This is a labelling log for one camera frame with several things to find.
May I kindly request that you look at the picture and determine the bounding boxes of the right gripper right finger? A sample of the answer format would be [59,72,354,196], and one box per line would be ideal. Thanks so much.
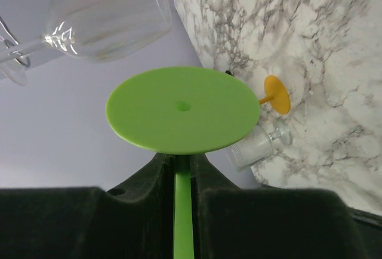
[190,154,381,258]

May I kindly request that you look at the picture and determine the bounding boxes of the clear wine glass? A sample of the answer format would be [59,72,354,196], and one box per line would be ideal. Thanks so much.
[1,0,172,86]
[226,119,292,171]

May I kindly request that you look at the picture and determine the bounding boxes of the yellow plastic wine glass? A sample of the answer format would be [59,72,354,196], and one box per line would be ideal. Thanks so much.
[259,75,291,115]

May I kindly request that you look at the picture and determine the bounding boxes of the green plastic wine glass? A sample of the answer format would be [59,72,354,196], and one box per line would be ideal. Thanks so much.
[106,66,260,258]

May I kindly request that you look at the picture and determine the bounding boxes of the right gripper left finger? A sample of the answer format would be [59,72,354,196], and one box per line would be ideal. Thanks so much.
[1,153,174,258]

